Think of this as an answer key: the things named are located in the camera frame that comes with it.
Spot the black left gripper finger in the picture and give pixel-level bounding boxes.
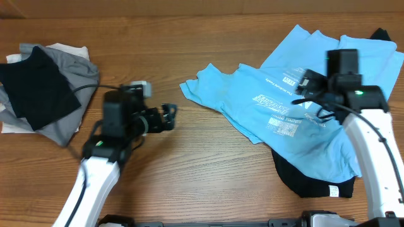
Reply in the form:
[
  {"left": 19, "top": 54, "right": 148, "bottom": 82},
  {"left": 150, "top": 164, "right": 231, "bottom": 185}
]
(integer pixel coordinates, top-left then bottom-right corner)
[
  {"left": 162, "top": 103, "right": 177, "bottom": 117},
  {"left": 162, "top": 117, "right": 175, "bottom": 131}
]

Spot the light blue printed t-shirt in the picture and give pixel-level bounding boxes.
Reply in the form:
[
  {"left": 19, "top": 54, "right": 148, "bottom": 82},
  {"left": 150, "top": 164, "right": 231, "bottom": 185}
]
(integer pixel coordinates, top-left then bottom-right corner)
[{"left": 180, "top": 26, "right": 403, "bottom": 183}]

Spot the black t-shirt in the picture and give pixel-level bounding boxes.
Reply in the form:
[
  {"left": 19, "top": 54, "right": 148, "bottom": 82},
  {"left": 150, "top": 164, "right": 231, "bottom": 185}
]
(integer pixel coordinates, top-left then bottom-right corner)
[{"left": 261, "top": 25, "right": 403, "bottom": 198}]

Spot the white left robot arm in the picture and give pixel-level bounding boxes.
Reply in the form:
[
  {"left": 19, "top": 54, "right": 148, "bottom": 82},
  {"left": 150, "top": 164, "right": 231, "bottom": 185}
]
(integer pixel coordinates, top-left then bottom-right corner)
[{"left": 54, "top": 88, "right": 177, "bottom": 226}]

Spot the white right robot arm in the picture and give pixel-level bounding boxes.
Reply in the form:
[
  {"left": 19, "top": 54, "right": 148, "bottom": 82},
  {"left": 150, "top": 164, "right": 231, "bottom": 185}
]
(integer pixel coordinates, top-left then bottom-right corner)
[{"left": 292, "top": 49, "right": 403, "bottom": 219}]

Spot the folded grey shirt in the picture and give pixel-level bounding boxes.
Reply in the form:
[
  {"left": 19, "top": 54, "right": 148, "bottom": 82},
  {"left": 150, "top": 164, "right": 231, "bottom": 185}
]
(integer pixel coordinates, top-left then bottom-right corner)
[{"left": 1, "top": 44, "right": 100, "bottom": 146}]

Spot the folded white shirt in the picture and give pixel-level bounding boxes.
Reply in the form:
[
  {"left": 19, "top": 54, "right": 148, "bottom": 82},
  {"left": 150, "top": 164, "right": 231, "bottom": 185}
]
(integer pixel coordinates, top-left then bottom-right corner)
[{"left": 1, "top": 43, "right": 90, "bottom": 134}]

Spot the folded black shirt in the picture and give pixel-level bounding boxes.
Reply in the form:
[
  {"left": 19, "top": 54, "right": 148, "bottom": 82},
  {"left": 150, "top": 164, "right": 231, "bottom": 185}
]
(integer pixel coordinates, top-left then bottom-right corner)
[{"left": 1, "top": 46, "right": 81, "bottom": 131}]

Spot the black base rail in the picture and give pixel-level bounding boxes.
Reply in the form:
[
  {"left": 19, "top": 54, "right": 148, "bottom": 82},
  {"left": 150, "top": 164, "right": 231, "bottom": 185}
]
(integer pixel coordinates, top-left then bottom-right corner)
[{"left": 96, "top": 211, "right": 403, "bottom": 227}]

